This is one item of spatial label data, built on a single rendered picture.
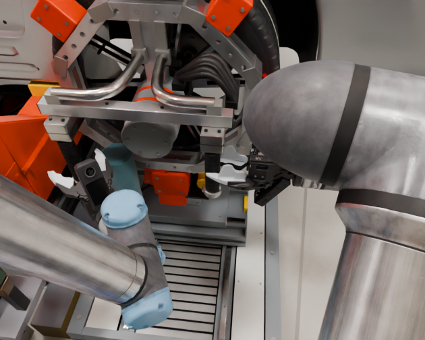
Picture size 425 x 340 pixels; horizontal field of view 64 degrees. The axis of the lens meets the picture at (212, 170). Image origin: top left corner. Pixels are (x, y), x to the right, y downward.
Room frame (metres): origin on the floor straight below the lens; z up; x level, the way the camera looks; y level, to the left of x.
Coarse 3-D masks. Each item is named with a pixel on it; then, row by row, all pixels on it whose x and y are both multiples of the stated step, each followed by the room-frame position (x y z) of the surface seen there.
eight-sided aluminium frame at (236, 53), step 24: (96, 0) 0.77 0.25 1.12; (120, 0) 0.77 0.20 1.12; (144, 0) 0.80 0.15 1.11; (168, 0) 0.79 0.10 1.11; (192, 0) 0.77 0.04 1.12; (96, 24) 0.77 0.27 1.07; (192, 24) 0.74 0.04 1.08; (72, 48) 0.78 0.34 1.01; (216, 48) 0.74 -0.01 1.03; (240, 48) 0.78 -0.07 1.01; (72, 72) 0.80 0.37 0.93; (240, 72) 0.73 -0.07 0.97; (96, 120) 0.82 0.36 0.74; (240, 144) 0.73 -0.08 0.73; (144, 168) 0.76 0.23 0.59; (168, 168) 0.76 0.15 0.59; (192, 168) 0.74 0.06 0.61
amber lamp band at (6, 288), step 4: (8, 276) 0.37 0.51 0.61; (8, 280) 0.36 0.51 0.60; (12, 280) 0.37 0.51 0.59; (4, 284) 0.35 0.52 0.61; (8, 284) 0.36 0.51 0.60; (12, 284) 0.36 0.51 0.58; (0, 288) 0.34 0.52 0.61; (4, 288) 0.34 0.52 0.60; (8, 288) 0.35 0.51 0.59; (0, 292) 0.34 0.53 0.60; (4, 292) 0.34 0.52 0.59; (8, 292) 0.34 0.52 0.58
